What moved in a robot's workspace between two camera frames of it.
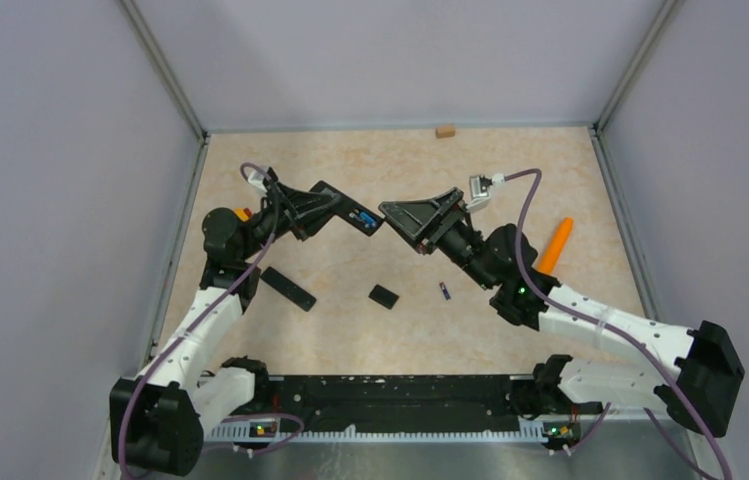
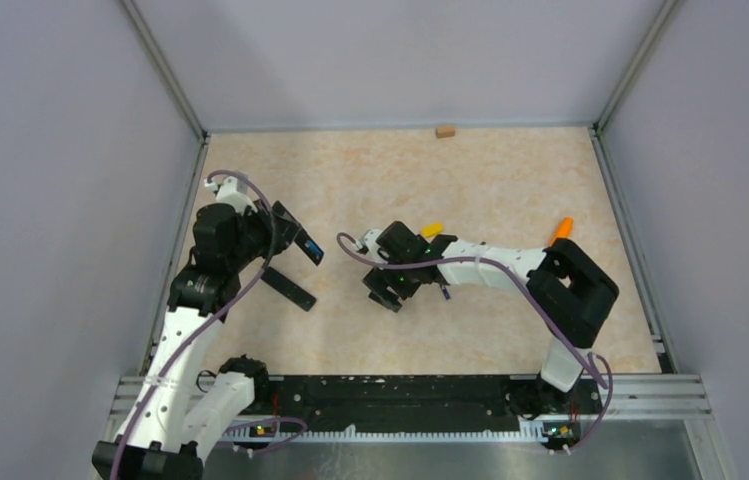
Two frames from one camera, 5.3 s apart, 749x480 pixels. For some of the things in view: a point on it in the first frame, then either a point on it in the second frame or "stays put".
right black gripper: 423,222 -> 378,280
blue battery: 366,218 -> 313,247
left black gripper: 311,209 -> 280,230
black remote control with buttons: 354,212 -> 310,247
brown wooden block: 445,132 stays put
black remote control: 288,289 stays put
